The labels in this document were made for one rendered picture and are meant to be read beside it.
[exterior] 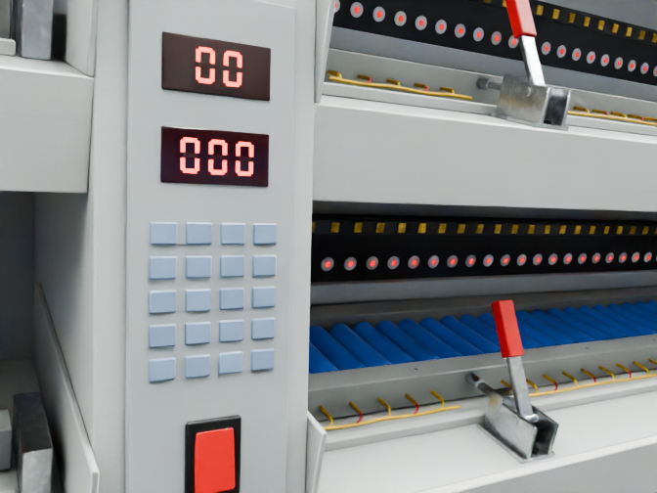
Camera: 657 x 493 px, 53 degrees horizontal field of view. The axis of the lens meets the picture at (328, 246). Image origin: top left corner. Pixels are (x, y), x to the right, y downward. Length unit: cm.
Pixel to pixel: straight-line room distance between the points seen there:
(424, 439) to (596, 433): 12
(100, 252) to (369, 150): 13
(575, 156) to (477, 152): 7
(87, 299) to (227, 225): 6
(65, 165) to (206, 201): 6
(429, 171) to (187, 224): 13
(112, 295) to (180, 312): 3
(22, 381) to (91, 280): 17
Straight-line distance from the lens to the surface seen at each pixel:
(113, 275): 27
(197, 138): 27
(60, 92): 27
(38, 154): 27
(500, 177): 38
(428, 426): 42
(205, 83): 28
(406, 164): 33
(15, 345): 47
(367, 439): 39
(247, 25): 29
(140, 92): 27
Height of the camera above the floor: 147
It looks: 3 degrees down
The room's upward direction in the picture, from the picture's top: 1 degrees clockwise
